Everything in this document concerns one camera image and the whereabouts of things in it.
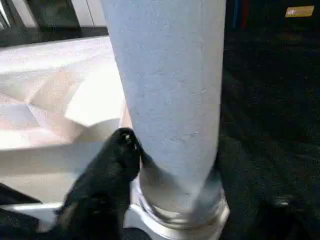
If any black cabinet with gold label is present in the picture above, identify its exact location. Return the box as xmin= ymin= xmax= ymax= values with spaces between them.
xmin=223 ymin=0 xmax=320 ymax=33

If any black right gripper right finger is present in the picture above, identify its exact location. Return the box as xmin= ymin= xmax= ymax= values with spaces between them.
xmin=217 ymin=154 xmax=320 ymax=240

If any white plastic table top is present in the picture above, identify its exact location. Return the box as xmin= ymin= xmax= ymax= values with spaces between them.
xmin=0 ymin=36 xmax=231 ymax=240

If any white plastic table leg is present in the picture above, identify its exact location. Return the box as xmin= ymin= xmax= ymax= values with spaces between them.
xmin=99 ymin=0 xmax=227 ymax=227

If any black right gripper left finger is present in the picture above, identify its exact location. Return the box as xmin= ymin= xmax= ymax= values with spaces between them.
xmin=47 ymin=127 xmax=144 ymax=240

